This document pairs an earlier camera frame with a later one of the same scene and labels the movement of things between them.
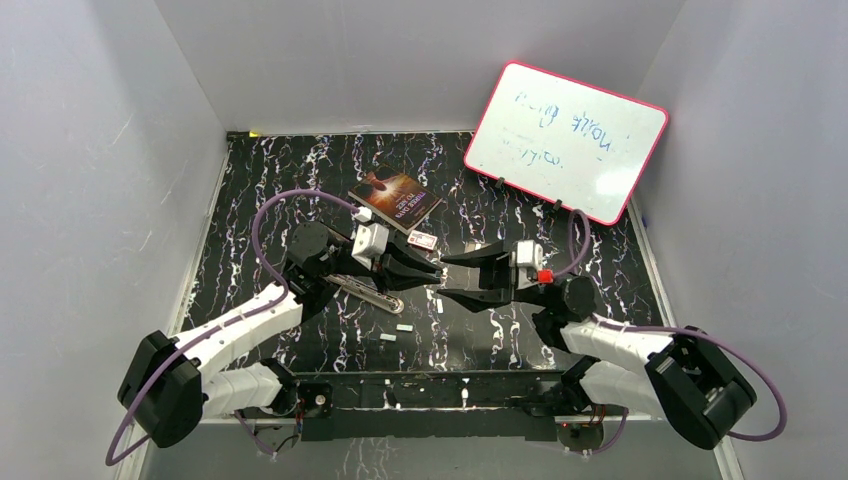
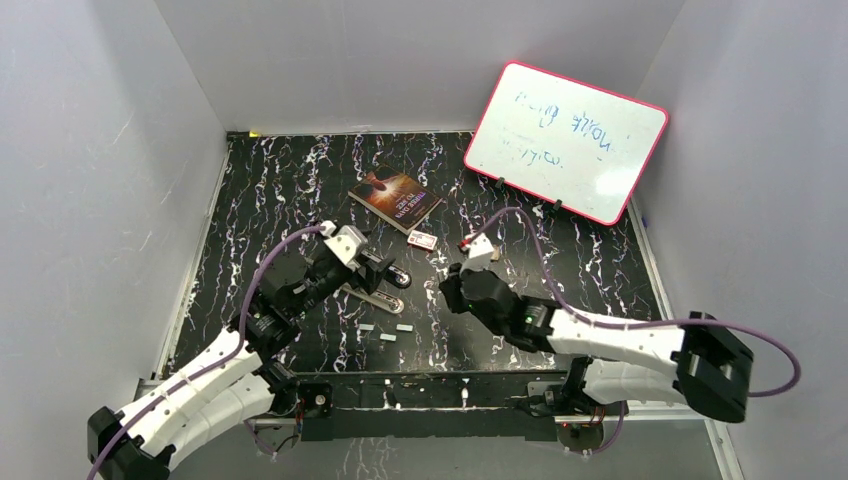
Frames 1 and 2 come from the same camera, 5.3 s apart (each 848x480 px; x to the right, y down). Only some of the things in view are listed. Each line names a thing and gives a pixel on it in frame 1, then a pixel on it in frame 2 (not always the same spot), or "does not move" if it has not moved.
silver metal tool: x=364 y=293 does not move
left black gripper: x=399 y=279 → x=373 y=271
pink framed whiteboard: x=574 y=144 does not move
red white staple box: x=423 y=240 does not move
